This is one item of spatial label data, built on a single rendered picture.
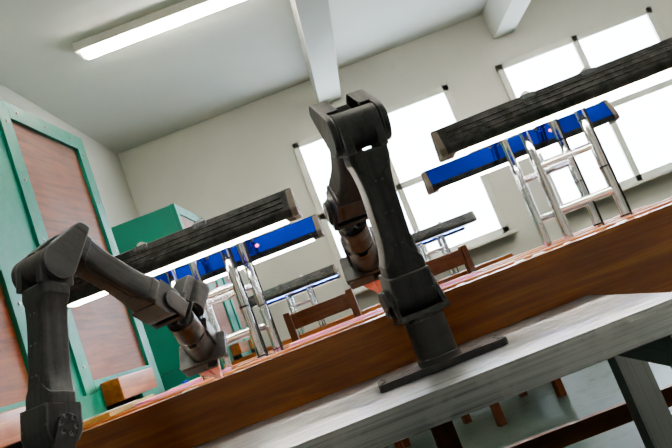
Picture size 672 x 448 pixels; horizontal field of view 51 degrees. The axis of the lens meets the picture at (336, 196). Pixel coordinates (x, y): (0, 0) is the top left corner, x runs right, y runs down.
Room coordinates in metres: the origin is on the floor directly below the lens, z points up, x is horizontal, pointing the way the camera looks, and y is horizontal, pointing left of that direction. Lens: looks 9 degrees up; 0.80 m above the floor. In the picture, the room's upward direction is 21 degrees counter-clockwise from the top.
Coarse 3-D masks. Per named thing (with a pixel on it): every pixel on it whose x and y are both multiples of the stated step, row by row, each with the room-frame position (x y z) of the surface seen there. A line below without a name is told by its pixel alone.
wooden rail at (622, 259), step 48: (576, 240) 1.33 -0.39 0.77; (624, 240) 1.28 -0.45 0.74; (480, 288) 1.29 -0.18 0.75; (528, 288) 1.29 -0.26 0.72; (576, 288) 1.29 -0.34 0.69; (624, 288) 1.28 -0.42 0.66; (336, 336) 1.30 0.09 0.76; (384, 336) 1.29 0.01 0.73; (480, 336) 1.29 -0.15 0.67; (240, 384) 1.30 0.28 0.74; (288, 384) 1.30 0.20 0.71; (336, 384) 1.30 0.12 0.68; (96, 432) 1.31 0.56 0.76; (144, 432) 1.31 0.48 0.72; (192, 432) 1.30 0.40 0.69
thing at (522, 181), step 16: (560, 128) 2.01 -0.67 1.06; (496, 144) 2.10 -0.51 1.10; (560, 144) 2.00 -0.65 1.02; (512, 160) 2.00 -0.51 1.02; (528, 176) 2.00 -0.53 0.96; (576, 176) 2.00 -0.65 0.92; (528, 192) 2.00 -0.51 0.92; (528, 208) 2.01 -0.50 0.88; (576, 208) 2.00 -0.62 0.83; (592, 208) 2.00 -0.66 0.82; (544, 240) 2.00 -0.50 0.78
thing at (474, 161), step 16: (592, 112) 2.14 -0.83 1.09; (608, 112) 2.13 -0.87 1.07; (544, 128) 2.15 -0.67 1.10; (576, 128) 2.13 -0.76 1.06; (512, 144) 2.15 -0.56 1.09; (544, 144) 2.13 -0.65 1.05; (464, 160) 2.16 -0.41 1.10; (480, 160) 2.14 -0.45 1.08; (496, 160) 2.13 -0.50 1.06; (432, 176) 2.15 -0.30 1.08; (448, 176) 2.14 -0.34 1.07; (464, 176) 2.13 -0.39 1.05; (432, 192) 2.17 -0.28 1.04
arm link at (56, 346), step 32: (32, 256) 1.14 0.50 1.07; (32, 288) 1.12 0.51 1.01; (64, 288) 1.14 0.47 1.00; (32, 320) 1.11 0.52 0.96; (64, 320) 1.13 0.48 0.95; (32, 352) 1.10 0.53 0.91; (64, 352) 1.12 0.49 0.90; (32, 384) 1.09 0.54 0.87; (64, 384) 1.10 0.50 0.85; (32, 416) 1.07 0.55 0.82
